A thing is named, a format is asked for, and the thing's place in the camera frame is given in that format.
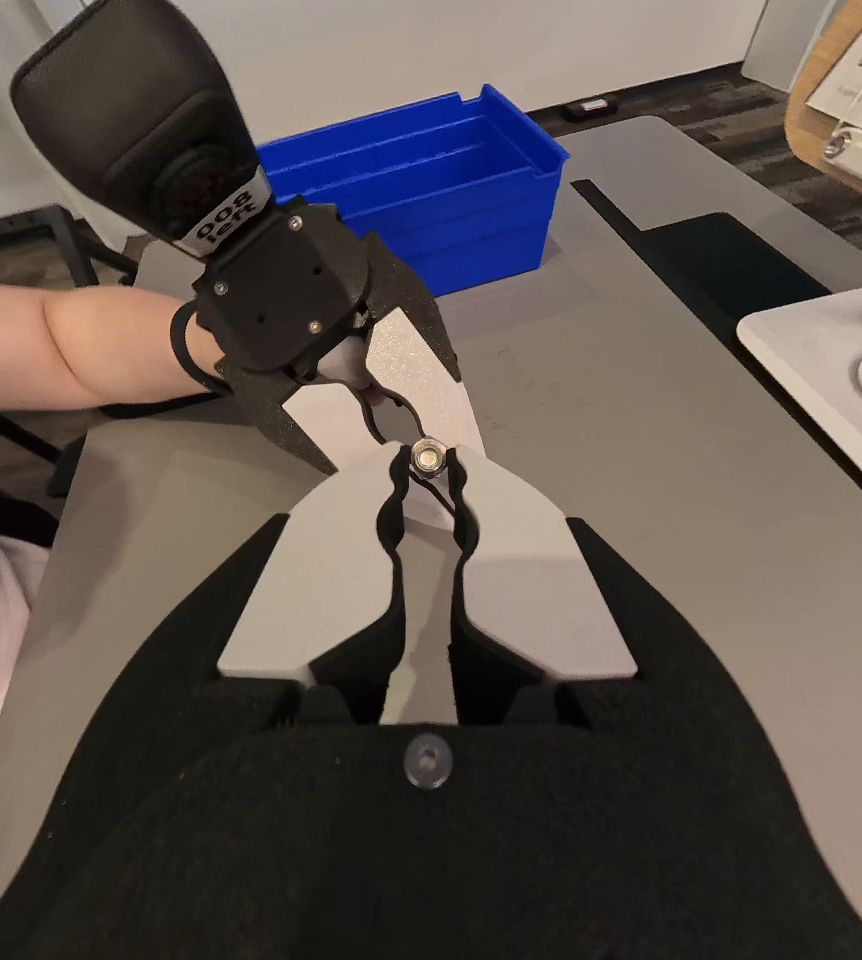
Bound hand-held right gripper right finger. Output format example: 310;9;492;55
444;446;639;690

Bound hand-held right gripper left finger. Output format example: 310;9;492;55
215;442;412;690

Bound person's left forearm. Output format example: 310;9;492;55
0;281;192;414

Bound black wrist band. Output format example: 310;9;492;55
170;300;233;397

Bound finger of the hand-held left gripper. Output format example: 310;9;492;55
281;381;456;532
363;306;488;459

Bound blue plastic bin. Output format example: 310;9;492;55
257;82;570;299

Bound black metal screen stand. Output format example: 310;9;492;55
0;206;139;290

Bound person's left hand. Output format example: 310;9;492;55
187;315;223;382

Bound wood and white document stand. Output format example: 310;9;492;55
737;0;862;522

